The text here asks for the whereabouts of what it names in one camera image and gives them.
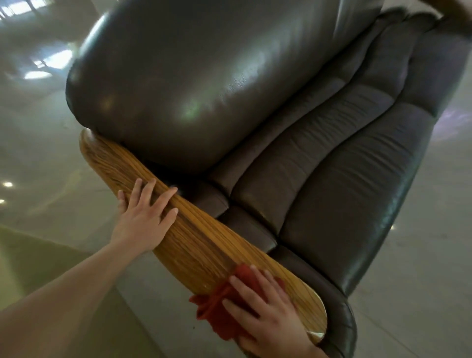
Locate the person's left hand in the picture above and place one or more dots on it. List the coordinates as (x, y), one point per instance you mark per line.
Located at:
(138, 228)

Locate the person's right hand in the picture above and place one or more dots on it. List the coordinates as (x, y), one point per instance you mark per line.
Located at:
(280, 328)

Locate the person's right little finger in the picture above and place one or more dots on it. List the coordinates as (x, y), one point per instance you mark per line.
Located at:
(277, 284)

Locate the person's left thumb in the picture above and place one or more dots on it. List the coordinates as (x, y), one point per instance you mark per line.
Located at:
(169, 218)

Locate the person's right thumb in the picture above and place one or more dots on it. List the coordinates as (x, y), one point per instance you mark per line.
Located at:
(247, 345)

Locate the person's left middle finger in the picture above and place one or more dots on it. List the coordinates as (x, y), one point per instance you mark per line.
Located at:
(148, 191)

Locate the person's left little finger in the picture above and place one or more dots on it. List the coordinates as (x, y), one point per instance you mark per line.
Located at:
(122, 202)

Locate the person's right middle finger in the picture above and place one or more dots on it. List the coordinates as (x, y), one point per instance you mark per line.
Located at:
(246, 291)

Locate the red cleaning cloth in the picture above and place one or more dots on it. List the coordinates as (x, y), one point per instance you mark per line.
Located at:
(213, 313)

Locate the person's left forearm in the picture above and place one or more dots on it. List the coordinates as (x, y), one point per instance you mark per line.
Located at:
(55, 302)

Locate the wooden sofa armrest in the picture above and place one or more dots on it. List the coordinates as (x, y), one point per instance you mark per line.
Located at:
(199, 243)

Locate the dark grey leather sofa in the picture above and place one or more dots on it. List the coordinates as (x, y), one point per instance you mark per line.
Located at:
(295, 155)

